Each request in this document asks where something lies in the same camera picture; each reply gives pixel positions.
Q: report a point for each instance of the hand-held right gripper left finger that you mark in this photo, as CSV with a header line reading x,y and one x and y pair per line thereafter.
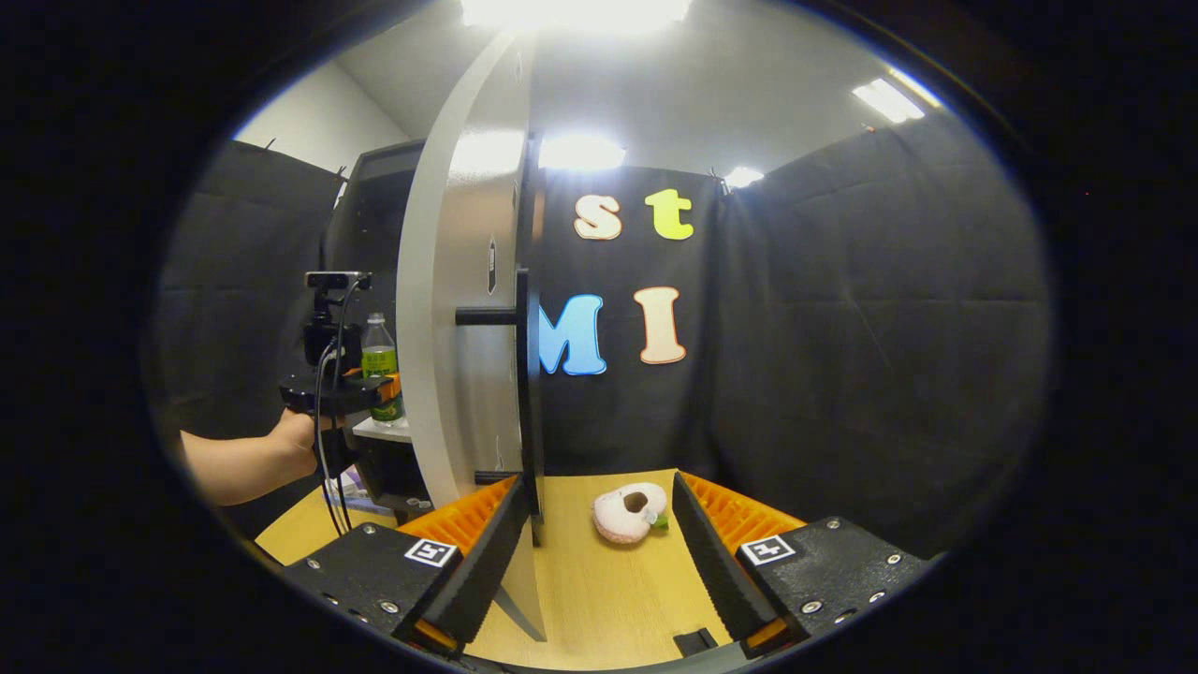
x,y
487,571

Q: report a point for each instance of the pink white plush toy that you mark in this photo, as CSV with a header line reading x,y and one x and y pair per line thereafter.
x,y
613,520

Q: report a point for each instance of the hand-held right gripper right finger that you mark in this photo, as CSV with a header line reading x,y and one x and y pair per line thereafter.
x,y
711,562

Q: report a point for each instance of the ceiling light panel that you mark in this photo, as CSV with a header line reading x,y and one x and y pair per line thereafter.
x,y
576,11
580,153
887,98
744,177

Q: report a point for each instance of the green label bottle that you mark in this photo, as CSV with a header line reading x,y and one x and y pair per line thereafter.
x,y
379,360

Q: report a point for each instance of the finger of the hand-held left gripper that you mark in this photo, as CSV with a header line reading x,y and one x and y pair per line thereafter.
x,y
391,386

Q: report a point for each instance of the black backdrop cloth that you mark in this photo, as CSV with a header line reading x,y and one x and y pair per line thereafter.
x,y
842,328

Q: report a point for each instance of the white cabinet door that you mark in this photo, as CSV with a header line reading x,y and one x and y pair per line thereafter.
x,y
440,281

